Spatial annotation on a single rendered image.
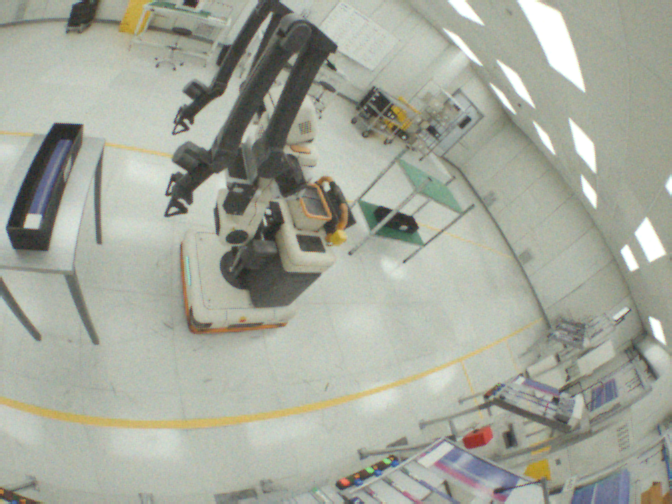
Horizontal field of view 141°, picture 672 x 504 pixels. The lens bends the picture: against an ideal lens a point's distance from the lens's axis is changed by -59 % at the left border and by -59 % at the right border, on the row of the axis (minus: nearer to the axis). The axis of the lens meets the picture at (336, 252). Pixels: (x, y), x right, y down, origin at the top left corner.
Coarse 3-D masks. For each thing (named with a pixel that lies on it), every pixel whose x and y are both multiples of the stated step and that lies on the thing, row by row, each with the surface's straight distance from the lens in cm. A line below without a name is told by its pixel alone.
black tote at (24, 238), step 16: (64, 128) 144; (80, 128) 141; (48, 144) 142; (80, 144) 142; (32, 160) 126; (48, 160) 139; (32, 176) 127; (64, 176) 122; (32, 192) 127; (16, 208) 114; (48, 208) 104; (16, 224) 115; (48, 224) 106; (16, 240) 109; (32, 240) 106; (48, 240) 108
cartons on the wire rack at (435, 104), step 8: (424, 96) 680; (432, 96) 664; (432, 104) 667; (440, 104) 678; (440, 112) 707; (448, 112) 710; (416, 120) 673; (424, 120) 684; (448, 120) 725; (424, 128) 699; (416, 136) 713; (416, 144) 716; (424, 144) 733
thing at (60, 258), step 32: (96, 160) 136; (64, 192) 124; (96, 192) 168; (0, 224) 124; (64, 224) 113; (96, 224) 188; (0, 256) 116; (32, 256) 109; (64, 256) 105; (0, 288) 132
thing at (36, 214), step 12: (60, 144) 141; (60, 156) 134; (48, 168) 129; (60, 168) 131; (48, 180) 124; (36, 192) 121; (48, 192) 119; (36, 204) 117; (36, 216) 113; (36, 228) 109
